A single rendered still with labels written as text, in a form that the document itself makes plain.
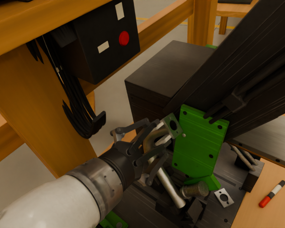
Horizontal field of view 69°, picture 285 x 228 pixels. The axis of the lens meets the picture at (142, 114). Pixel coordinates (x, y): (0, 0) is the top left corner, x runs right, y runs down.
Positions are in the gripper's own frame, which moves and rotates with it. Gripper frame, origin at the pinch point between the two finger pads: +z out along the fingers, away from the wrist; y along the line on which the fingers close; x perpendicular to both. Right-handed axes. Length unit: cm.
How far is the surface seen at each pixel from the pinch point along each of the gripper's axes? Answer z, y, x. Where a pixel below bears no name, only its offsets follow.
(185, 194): 2.2, -19.3, 6.2
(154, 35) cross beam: 43, 32, 12
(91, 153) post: -0.9, 2.6, 31.6
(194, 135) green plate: 4.1, -4.9, -4.5
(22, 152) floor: 37, 29, 205
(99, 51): -7.4, 22.3, -1.5
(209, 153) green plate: 4.1, -10.3, -5.8
